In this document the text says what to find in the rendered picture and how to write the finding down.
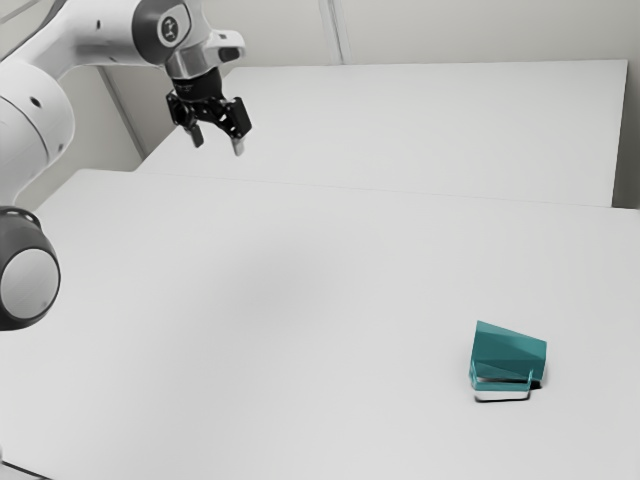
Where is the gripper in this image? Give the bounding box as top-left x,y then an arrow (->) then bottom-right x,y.
165,68 -> 253,158

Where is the teal faceted mug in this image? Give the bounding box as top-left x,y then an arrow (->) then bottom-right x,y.
467,319 -> 549,404

